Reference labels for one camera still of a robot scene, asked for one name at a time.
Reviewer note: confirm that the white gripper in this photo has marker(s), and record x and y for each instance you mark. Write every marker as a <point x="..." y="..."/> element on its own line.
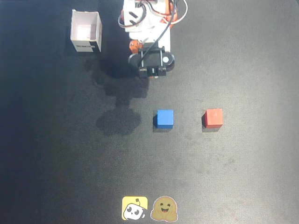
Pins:
<point x="151" y="59"/>

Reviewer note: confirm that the red cube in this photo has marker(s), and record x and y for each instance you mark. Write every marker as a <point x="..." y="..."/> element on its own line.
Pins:
<point x="213" y="117"/>

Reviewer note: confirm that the blue cube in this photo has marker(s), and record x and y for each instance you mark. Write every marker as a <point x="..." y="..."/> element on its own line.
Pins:
<point x="165" y="119"/>

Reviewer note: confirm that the open white cardboard box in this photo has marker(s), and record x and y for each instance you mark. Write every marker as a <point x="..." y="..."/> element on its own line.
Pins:
<point x="85" y="30"/>

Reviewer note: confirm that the yellow robot mascot sticker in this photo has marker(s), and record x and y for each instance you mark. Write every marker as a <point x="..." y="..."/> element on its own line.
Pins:
<point x="134" y="208"/>

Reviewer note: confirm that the hugging face emoji sticker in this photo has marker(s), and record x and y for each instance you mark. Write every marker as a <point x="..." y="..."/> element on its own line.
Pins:
<point x="164" y="208"/>

